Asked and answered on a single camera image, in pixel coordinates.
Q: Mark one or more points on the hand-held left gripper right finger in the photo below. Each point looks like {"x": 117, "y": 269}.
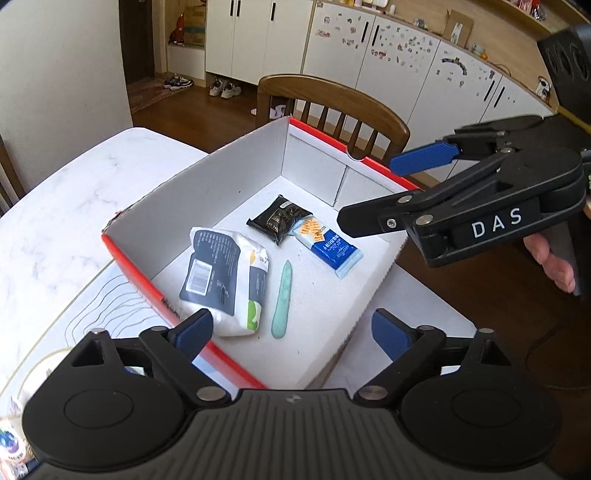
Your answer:
{"x": 390, "y": 332}

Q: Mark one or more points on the cardboard piece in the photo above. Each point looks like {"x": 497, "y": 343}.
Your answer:
{"x": 458, "y": 28}

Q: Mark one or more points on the black snack packet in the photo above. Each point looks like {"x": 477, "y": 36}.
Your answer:
{"x": 279, "y": 219}

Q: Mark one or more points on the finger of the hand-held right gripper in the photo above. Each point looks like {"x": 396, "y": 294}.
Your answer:
{"x": 425, "y": 158}
{"x": 369, "y": 217}

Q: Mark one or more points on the blue cracker packet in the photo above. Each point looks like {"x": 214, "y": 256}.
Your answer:
{"x": 332, "y": 251}

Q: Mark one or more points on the clear bread packet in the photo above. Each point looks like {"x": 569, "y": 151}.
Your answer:
{"x": 11, "y": 447}

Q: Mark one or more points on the dark wooden slat chair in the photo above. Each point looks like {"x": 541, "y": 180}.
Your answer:
{"x": 323, "y": 90}
{"x": 9, "y": 180}

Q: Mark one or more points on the white sneakers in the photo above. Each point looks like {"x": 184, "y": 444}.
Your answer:
{"x": 225, "y": 88}

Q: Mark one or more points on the person's right hand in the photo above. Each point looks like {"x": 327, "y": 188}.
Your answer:
{"x": 554, "y": 270}

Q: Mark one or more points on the open wooden shelf unit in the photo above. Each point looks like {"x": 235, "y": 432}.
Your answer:
{"x": 189, "y": 32}

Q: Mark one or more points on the dark sneakers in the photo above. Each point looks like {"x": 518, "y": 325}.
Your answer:
{"x": 179, "y": 83}

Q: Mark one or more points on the white sticker-covered sideboard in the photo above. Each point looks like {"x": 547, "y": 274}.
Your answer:
{"x": 406, "y": 60}

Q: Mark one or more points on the white double-door cabinet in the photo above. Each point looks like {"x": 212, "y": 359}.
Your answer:
{"x": 258, "y": 37}

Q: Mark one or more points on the red cardboard box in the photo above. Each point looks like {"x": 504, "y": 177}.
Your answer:
{"x": 323, "y": 295}

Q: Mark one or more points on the pink slippers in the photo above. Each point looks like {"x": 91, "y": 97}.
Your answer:
{"x": 276, "y": 110}

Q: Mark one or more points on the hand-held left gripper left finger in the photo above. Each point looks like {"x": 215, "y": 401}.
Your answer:
{"x": 196, "y": 330}

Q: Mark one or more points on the teal plastic stick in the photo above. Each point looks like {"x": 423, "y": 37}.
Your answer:
{"x": 282, "y": 304}

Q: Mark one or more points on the white grey tissue pack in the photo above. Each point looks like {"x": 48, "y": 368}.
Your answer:
{"x": 217, "y": 267}

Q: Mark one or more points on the black speaker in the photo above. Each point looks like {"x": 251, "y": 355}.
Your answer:
{"x": 568, "y": 74}

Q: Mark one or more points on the patterned door rug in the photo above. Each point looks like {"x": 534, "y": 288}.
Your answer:
{"x": 152, "y": 94}

